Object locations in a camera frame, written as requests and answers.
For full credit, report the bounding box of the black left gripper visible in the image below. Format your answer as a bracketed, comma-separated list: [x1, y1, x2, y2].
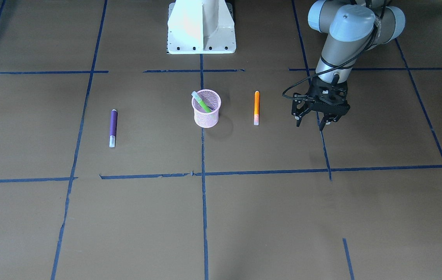
[292, 77, 350, 131]

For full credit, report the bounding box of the orange marker pen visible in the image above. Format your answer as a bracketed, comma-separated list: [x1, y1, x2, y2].
[253, 91, 260, 126]

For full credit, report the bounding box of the green highlighter pen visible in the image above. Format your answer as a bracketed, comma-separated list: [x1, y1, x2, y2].
[191, 91, 212, 113]

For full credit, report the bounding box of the purple marker pen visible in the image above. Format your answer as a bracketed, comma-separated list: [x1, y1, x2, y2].
[109, 109, 118, 148]

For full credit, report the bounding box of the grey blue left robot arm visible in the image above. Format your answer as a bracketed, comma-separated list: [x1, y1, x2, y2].
[290, 0, 406, 130]

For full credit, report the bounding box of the pink mesh pen holder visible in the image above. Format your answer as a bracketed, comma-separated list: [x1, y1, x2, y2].
[191, 90, 221, 129]

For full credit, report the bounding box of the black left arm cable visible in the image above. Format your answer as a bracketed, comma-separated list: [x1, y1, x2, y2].
[282, 4, 385, 101]

